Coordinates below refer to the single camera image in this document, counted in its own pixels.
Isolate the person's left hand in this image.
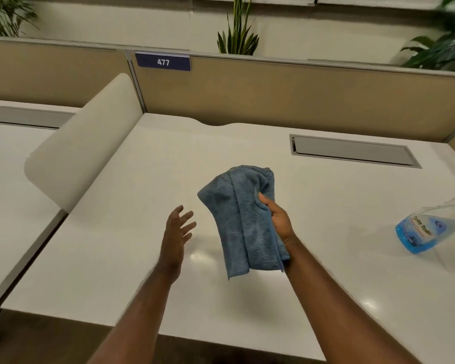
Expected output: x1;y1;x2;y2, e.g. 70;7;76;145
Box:
156;205;197;276

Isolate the person's right hand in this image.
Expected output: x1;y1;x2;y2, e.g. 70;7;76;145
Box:
258;192;299;247

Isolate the blue microfibre cleaning cloth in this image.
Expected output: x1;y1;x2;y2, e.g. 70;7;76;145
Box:
197;165;291;280

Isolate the person's right forearm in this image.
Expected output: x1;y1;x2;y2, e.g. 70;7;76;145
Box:
282;238;422;364

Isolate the person's left forearm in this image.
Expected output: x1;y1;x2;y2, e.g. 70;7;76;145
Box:
86;261;183;364

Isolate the tan fabric desk partition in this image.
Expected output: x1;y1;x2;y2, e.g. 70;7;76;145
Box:
0;37;132;109
126;49;455;144

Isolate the white rounded desk divider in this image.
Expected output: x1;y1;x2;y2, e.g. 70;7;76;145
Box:
24;73;144;213

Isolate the clear spray bottle blue liquid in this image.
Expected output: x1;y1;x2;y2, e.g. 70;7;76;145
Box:
395;189;455;255

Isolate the blue number sign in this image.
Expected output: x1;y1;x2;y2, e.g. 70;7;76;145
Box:
135;52;192;72

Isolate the green snake plant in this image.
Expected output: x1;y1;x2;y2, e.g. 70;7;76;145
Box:
216;0;260;56

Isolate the broad-leaf green plant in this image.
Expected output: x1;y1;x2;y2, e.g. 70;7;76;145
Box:
400;0;455;73

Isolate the green palm plant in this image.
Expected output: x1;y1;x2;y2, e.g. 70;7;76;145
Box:
0;0;39;38

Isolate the grey desk cable tray lid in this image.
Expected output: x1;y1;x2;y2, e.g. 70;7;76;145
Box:
289;134;423;169
0;106;76;131

